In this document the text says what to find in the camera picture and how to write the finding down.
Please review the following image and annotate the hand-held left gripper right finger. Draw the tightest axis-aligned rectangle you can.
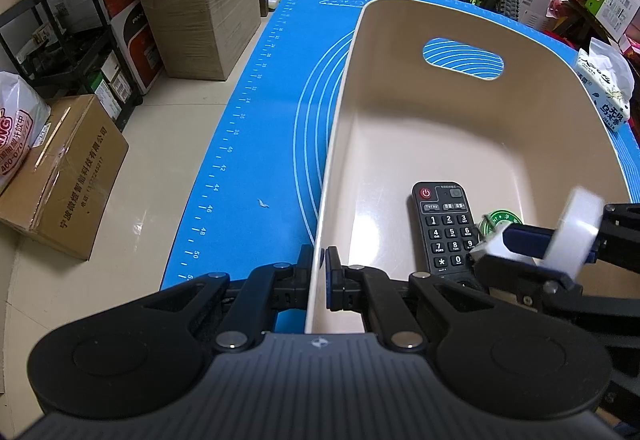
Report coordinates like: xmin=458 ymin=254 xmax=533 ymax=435
xmin=324 ymin=246 xmax=490 ymax=352

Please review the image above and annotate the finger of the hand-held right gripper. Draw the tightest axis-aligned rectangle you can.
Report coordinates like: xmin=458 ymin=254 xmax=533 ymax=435
xmin=469 ymin=226 xmax=640 ymax=351
xmin=587 ymin=204 xmax=640 ymax=271

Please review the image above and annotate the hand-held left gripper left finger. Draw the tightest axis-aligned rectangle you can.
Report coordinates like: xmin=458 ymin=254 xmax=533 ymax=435
xmin=127 ymin=244 xmax=317 ymax=352

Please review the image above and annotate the white charger cube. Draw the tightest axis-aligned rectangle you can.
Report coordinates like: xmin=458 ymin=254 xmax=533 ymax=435
xmin=469 ymin=240 xmax=507 ymax=263

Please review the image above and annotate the white tape roll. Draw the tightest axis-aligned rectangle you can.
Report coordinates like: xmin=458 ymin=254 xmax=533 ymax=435
xmin=542 ymin=187 xmax=606 ymax=278

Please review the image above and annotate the black remote control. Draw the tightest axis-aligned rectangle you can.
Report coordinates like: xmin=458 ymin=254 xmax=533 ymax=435
xmin=411 ymin=181 xmax=488 ymax=291

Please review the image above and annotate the beige plastic basket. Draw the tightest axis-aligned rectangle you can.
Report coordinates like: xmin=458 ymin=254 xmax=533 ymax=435
xmin=304 ymin=0 xmax=632 ymax=336

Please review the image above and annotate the tissue pack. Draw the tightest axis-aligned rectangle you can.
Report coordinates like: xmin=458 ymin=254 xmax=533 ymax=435
xmin=572 ymin=37 xmax=635 ymax=133

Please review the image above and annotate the blue silicone mat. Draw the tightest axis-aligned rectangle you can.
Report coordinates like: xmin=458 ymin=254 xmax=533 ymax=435
xmin=160 ymin=0 xmax=640 ymax=321

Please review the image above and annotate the green white carton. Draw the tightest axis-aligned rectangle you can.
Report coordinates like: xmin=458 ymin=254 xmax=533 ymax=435
xmin=585 ymin=0 xmax=640 ymax=46

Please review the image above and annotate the flat cardboard box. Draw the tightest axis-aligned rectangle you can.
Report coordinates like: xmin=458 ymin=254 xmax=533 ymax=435
xmin=0 ymin=94 xmax=130 ymax=262

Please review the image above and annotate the film-wrapped cardboard box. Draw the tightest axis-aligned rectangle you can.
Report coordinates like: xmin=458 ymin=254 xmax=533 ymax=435
xmin=137 ymin=0 xmax=262 ymax=81

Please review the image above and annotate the red white appliance box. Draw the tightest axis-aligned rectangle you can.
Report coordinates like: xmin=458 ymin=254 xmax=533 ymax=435
xmin=92 ymin=0 xmax=164 ymax=94

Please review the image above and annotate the white bag with red print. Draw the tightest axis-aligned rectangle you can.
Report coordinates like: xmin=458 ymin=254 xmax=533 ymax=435
xmin=0 ymin=72 xmax=52 ymax=195

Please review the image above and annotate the black metal cart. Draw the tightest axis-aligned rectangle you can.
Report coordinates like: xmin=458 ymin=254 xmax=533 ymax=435
xmin=0 ymin=0 xmax=142 ymax=133

